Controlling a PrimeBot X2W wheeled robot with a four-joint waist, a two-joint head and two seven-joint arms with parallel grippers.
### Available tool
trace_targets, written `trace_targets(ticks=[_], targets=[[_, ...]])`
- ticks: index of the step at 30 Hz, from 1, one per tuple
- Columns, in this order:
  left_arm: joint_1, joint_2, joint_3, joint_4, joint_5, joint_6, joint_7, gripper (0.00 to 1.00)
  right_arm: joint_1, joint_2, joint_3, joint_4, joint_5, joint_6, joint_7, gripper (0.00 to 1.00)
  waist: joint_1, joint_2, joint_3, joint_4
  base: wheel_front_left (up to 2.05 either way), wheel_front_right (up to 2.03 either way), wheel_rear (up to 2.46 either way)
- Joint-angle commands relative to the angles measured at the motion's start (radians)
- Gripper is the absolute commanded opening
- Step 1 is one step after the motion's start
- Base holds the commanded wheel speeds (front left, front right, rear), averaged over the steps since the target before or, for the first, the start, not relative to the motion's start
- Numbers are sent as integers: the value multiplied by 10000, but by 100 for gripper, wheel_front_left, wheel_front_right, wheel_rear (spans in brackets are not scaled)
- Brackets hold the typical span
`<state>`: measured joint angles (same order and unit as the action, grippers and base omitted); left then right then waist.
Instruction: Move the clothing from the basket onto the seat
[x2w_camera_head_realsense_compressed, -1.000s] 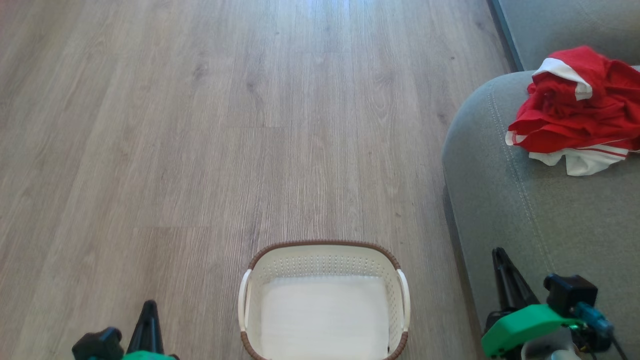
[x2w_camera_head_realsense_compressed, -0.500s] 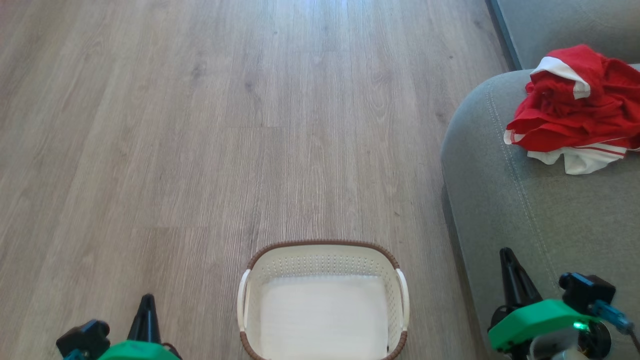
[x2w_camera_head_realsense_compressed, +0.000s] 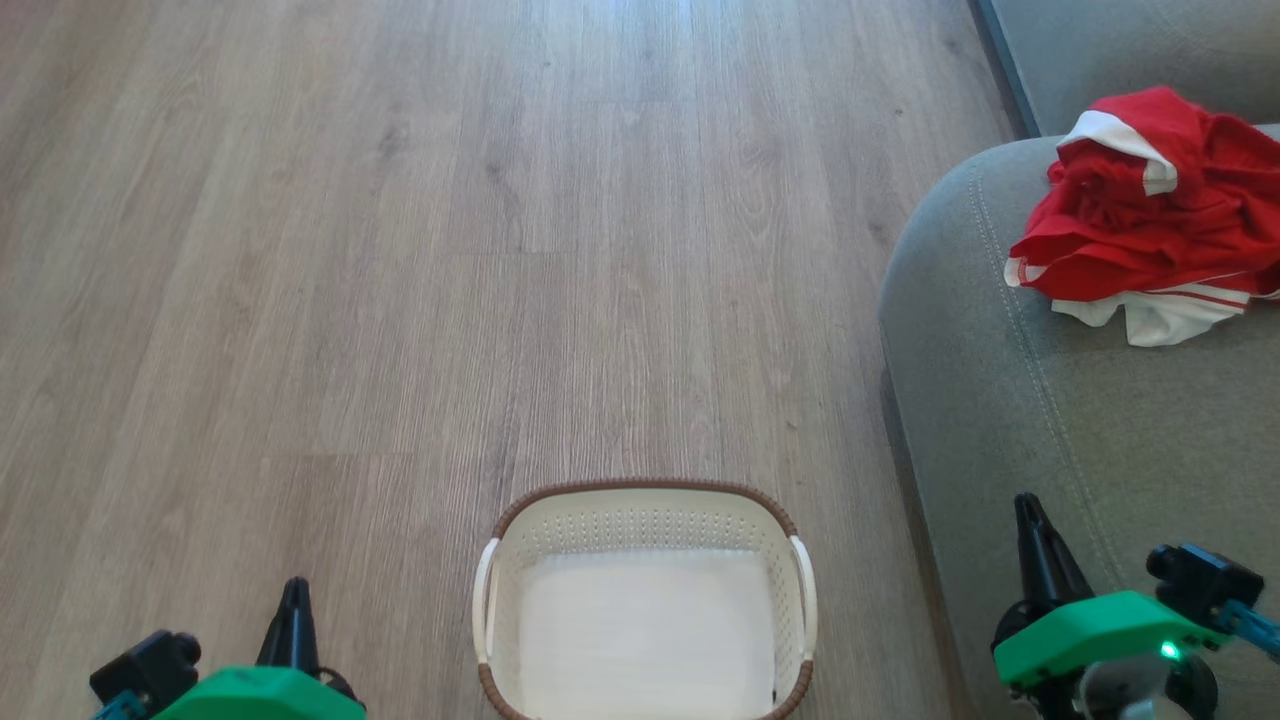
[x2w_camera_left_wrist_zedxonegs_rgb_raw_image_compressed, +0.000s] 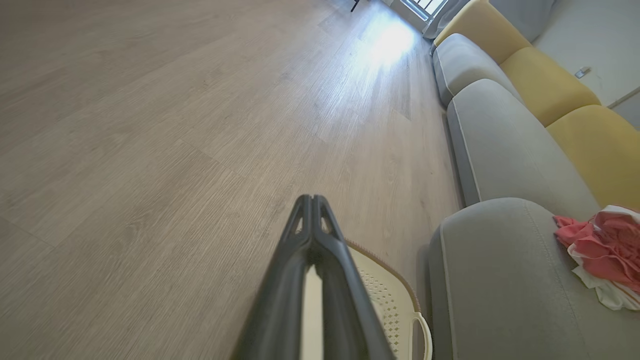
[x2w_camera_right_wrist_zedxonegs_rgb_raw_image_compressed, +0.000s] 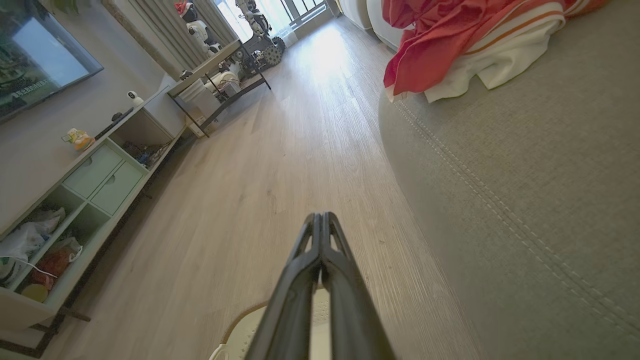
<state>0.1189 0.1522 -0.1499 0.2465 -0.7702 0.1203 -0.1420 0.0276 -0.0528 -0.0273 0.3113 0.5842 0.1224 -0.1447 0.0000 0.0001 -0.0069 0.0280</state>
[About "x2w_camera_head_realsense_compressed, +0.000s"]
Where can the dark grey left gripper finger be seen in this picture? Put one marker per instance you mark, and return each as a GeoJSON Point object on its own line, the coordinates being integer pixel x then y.
{"type": "Point", "coordinates": [290, 630]}

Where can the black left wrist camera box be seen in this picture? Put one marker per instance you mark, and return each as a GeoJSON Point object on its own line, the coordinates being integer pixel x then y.
{"type": "Point", "coordinates": [145, 670]}

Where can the white perforated laundry basket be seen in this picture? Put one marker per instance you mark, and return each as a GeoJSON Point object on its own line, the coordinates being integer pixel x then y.
{"type": "Point", "coordinates": [645, 620]}

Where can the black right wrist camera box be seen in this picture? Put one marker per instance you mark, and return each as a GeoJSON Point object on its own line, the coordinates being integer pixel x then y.
{"type": "Point", "coordinates": [1200, 580]}

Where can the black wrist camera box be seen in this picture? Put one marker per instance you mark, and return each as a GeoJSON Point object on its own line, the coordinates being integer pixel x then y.
{"type": "Point", "coordinates": [145, 670]}
{"type": "Point", "coordinates": [1200, 580]}

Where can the grey fabric sofa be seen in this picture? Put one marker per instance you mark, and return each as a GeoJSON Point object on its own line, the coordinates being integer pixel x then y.
{"type": "Point", "coordinates": [1000, 450]}

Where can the red clothing item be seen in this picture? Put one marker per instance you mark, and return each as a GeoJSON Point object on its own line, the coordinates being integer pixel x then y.
{"type": "Point", "coordinates": [1150, 230]}

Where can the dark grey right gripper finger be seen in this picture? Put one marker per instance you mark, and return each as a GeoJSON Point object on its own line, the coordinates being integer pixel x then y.
{"type": "Point", "coordinates": [1045, 555]}

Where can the white clothing with red stripes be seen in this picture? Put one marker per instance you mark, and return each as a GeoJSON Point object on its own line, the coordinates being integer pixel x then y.
{"type": "Point", "coordinates": [1165, 318]}

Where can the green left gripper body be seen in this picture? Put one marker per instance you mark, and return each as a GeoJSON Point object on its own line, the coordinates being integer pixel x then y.
{"type": "Point", "coordinates": [260, 695]}

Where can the teal right camera plug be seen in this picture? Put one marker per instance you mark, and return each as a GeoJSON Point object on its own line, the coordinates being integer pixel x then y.
{"type": "Point", "coordinates": [1255, 630]}

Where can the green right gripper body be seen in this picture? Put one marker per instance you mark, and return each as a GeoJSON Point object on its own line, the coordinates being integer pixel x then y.
{"type": "Point", "coordinates": [1090, 630]}

